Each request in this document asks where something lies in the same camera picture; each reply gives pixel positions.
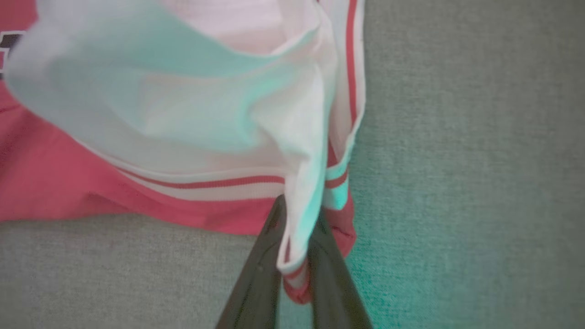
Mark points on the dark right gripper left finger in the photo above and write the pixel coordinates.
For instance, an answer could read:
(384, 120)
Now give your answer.
(256, 283)

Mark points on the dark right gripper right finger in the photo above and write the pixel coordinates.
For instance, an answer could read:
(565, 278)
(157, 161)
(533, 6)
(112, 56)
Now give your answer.
(333, 288)

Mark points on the red basketball jersey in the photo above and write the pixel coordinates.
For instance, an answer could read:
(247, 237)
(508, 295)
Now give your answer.
(183, 114)

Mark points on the large grey sofa seat cushion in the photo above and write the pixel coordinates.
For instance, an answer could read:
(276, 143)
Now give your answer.
(466, 183)

